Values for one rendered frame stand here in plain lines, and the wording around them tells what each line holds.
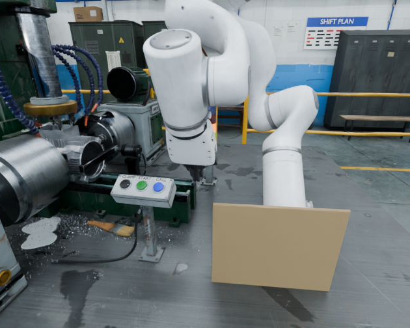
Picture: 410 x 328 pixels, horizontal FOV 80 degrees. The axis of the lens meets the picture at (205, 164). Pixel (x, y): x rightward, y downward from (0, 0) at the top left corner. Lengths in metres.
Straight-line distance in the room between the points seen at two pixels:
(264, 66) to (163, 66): 0.48
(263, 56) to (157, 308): 0.75
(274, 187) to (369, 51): 5.44
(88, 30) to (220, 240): 4.21
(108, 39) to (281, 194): 4.02
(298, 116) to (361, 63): 5.25
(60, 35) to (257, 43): 6.51
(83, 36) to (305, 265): 4.38
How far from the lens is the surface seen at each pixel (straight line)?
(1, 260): 0.84
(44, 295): 0.87
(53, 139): 1.13
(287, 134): 0.78
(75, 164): 1.06
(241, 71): 0.38
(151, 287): 0.78
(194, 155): 0.50
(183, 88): 0.38
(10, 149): 0.91
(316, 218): 0.66
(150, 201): 0.70
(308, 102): 0.82
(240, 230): 0.65
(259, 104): 0.85
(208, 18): 0.47
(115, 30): 4.40
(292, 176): 0.73
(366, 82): 6.06
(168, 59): 0.36
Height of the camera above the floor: 1.39
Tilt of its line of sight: 23 degrees down
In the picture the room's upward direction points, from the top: straight up
